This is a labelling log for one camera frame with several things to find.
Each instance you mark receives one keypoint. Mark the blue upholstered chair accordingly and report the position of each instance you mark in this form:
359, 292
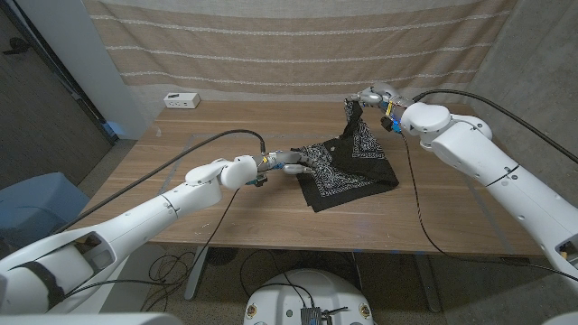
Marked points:
40, 198

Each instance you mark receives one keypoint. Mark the small grey torso device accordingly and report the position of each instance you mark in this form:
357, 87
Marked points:
311, 317

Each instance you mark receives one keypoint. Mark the black paisley bandana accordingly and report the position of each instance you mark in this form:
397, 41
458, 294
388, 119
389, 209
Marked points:
357, 167

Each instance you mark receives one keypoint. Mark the beige striped backdrop cloth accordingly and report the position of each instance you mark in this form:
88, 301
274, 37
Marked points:
293, 58

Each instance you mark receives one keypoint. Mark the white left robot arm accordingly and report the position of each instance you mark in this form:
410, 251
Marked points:
135, 225

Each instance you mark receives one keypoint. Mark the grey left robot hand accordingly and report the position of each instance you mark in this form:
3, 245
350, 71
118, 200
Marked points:
286, 158

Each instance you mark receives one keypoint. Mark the grey metal table leg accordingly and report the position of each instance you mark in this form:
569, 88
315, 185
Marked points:
428, 284
196, 273

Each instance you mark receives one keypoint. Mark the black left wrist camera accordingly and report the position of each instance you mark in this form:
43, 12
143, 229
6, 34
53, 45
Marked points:
259, 181

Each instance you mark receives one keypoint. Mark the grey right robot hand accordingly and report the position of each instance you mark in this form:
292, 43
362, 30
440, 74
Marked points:
381, 95

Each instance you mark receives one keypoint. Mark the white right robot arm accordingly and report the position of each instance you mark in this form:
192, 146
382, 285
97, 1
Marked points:
496, 167

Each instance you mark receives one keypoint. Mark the white power strip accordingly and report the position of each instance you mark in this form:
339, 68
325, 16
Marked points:
182, 100

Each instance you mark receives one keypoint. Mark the black round floor disc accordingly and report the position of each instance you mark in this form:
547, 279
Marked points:
223, 255

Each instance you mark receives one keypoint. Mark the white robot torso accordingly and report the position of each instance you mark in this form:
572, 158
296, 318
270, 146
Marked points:
316, 289

